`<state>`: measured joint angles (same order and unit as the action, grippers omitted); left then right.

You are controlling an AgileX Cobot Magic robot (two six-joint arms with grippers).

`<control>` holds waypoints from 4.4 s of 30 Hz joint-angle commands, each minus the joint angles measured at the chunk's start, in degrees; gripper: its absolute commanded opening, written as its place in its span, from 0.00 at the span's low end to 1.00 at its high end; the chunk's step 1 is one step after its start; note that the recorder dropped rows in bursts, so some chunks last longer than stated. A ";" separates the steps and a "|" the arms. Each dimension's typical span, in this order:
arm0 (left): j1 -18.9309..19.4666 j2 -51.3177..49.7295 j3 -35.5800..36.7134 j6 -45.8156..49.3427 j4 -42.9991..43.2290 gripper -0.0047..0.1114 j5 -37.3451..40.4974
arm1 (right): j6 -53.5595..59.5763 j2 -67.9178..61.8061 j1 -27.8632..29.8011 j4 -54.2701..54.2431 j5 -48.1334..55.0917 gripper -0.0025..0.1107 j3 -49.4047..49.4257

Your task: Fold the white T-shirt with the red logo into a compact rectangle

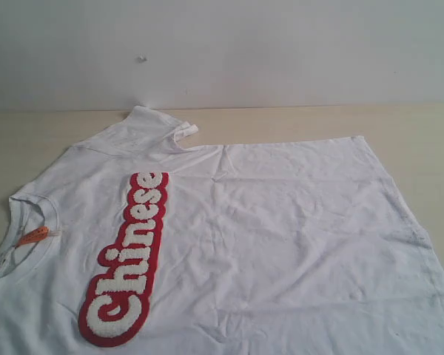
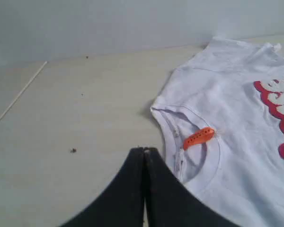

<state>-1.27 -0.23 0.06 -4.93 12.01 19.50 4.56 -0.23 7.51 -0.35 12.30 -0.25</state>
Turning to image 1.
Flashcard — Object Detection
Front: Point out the orange neck label tag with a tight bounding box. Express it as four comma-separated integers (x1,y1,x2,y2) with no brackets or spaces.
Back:
15,226,61,248

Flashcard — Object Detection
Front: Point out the white t-shirt red lettering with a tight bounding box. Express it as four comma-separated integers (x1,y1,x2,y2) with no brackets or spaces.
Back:
0,106,444,354

